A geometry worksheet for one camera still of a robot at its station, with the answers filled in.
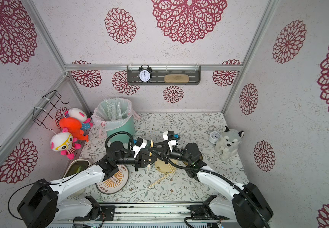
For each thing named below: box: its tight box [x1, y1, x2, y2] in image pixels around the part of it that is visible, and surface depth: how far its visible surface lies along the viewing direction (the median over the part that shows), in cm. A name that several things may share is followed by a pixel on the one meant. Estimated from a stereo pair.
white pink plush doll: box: [64, 107, 93, 124], surface depth 96 cm
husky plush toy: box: [214, 125, 245, 162], surface depth 85 cm
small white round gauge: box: [208, 131, 222, 144], surface depth 103 cm
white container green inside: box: [62, 159, 90, 179], surface depth 87 cm
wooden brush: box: [164, 74, 190, 84], surface depth 92 cm
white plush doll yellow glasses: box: [50, 127, 82, 160], surface depth 82 cm
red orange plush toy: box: [58, 117, 89, 143], surface depth 90 cm
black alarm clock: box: [138, 64, 153, 84], surface depth 92 cm
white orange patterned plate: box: [95, 164, 130, 195], surface depth 84 cm
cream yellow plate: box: [154, 158, 179, 174], surface depth 89 cm
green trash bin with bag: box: [91, 97, 140, 139], surface depth 91 cm
